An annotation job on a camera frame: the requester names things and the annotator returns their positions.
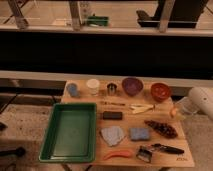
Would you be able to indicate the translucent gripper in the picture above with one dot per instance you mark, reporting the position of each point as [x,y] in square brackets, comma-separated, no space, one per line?
[184,108]

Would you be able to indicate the yellow red apple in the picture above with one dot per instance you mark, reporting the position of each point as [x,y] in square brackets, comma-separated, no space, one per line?
[172,112]

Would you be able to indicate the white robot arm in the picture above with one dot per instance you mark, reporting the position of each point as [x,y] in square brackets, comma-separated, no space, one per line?
[197,99]

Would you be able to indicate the red brown bowl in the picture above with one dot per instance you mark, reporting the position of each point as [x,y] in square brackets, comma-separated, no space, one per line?
[160,92]

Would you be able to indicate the dark grape bunch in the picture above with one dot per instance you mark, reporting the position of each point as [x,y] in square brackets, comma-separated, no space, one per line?
[163,129]

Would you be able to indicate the wooden table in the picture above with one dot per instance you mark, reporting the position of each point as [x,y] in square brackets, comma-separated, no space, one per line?
[130,120]

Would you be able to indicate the purple bowl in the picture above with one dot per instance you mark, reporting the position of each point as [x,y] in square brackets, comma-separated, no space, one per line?
[132,86]

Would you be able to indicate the blue sponge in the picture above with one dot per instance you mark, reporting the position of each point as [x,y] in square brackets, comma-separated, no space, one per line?
[139,134]

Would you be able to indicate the small metal cup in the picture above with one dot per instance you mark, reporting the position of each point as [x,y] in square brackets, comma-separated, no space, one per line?
[111,89]

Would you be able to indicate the light blue cloth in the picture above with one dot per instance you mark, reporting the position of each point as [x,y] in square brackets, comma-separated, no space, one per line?
[112,135]

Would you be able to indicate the black rectangular block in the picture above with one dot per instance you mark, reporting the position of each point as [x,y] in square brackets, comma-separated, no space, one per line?
[112,115]

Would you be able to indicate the thin brown stick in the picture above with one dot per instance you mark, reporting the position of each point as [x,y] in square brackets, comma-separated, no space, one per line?
[112,103]

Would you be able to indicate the white cup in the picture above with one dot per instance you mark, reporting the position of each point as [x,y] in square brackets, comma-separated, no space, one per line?
[93,86]

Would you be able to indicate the blue cup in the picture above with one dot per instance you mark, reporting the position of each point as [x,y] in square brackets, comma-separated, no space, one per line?
[72,89]

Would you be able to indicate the green plastic tray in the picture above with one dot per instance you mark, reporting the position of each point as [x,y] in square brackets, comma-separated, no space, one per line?
[70,136]

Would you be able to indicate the green box on shelf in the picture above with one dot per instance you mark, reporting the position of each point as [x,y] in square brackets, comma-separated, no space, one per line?
[97,20]

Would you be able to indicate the black handled peeler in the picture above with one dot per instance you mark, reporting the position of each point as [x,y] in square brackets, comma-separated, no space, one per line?
[145,153]

